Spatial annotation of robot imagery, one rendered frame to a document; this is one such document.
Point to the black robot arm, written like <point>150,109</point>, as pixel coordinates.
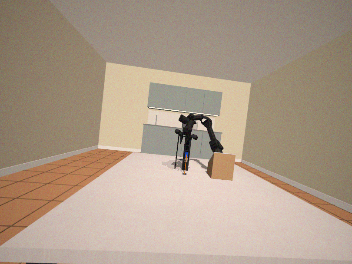
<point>191,120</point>

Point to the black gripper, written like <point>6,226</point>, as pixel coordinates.
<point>189,136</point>

